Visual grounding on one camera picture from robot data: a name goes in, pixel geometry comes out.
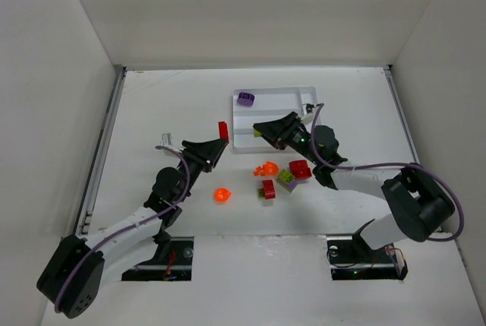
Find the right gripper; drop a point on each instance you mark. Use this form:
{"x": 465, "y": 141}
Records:
{"x": 290, "y": 131}

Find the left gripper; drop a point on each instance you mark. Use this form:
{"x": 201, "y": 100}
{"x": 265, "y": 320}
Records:
{"x": 197, "y": 156}

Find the small red lego brick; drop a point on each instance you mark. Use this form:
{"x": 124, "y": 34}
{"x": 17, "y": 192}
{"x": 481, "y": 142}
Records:
{"x": 223, "y": 130}

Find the orange round lego piece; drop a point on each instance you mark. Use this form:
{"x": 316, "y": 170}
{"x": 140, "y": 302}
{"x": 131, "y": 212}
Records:
{"x": 222, "y": 195}

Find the purple round lego brick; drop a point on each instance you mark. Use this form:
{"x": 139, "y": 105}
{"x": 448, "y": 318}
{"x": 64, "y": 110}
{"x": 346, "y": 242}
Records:
{"x": 245, "y": 99}

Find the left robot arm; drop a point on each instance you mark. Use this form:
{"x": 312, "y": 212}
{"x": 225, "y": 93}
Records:
{"x": 77, "y": 268}

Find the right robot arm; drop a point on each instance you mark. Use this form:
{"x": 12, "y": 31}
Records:
{"x": 418, "y": 205}

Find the white divided sorting tray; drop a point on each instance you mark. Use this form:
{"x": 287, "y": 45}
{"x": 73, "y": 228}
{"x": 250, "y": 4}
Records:
{"x": 269, "y": 104}

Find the orange flower lego piece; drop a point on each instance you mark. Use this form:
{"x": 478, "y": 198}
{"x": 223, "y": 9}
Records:
{"x": 267, "y": 169}

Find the large red lego block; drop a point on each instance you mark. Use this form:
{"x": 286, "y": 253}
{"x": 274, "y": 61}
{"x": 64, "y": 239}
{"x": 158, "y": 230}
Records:
{"x": 300, "y": 169}

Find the green and purple lego stack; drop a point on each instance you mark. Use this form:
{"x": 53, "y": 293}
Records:
{"x": 286, "y": 180}

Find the red and green lego stack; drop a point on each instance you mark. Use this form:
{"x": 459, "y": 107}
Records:
{"x": 267, "y": 190}

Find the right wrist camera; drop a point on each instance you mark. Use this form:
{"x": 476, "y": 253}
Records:
{"x": 308, "y": 113}

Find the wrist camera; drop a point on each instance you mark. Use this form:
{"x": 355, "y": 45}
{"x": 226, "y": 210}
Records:
{"x": 308, "y": 113}
{"x": 167, "y": 140}

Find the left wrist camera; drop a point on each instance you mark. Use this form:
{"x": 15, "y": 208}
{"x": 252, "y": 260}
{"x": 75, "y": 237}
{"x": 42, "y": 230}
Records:
{"x": 167, "y": 140}

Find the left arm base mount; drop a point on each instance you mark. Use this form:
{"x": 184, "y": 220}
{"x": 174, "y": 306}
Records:
{"x": 170, "y": 262}

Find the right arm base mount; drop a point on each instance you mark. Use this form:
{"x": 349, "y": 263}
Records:
{"x": 350, "y": 258}

